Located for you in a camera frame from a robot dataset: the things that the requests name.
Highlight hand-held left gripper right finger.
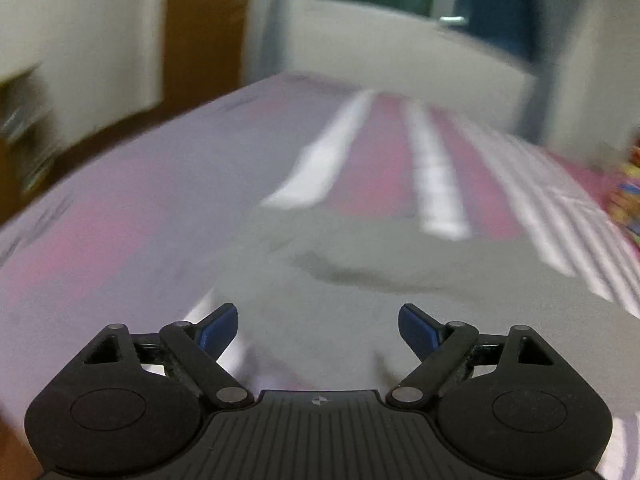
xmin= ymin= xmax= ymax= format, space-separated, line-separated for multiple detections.
xmin=386 ymin=303 xmax=558 ymax=409

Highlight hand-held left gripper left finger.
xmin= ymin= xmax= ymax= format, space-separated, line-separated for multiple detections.
xmin=80 ymin=303 xmax=253 ymax=409

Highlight grey pants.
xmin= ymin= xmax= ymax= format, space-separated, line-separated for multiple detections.
xmin=215 ymin=207 xmax=632 ymax=392

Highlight bed with striped sheet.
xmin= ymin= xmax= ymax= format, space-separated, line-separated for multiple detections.
xmin=0 ymin=72 xmax=640 ymax=480

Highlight colourful patchwork quilt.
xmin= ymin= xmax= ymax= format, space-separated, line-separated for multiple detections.
xmin=606 ymin=130 xmax=640 ymax=257

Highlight brown wooden door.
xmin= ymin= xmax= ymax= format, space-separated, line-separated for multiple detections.
xmin=161 ymin=0 xmax=257 ymax=113

